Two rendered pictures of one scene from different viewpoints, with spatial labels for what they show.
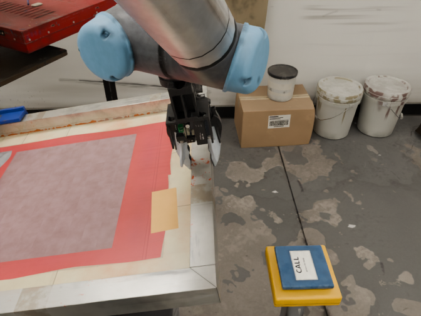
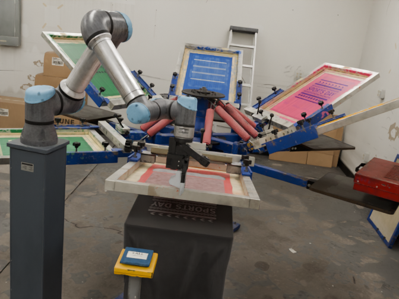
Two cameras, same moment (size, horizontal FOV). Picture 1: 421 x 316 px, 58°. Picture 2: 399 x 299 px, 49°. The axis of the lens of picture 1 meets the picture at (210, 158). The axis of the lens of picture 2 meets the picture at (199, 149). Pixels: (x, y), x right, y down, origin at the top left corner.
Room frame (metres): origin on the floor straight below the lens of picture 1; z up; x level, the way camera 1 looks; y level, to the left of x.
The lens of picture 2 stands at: (0.71, -1.53, 1.76)
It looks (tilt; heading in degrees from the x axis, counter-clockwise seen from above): 16 degrees down; 93
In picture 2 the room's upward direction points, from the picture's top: 7 degrees clockwise
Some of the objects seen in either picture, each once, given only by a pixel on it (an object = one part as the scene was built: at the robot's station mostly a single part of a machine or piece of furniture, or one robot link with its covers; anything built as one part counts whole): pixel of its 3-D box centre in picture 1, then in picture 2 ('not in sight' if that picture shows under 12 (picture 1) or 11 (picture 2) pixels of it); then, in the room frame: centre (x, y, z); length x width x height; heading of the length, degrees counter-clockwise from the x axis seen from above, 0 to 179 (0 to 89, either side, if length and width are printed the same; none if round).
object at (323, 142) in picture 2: not in sight; (274, 146); (1.12, 1.79, 0.91); 1.34 x 0.40 x 0.08; 32
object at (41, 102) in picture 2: not in sight; (41, 102); (-0.05, 0.23, 1.37); 0.13 x 0.12 x 0.14; 64
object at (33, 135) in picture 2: not in sight; (39, 130); (-0.06, 0.22, 1.25); 0.15 x 0.15 x 0.10
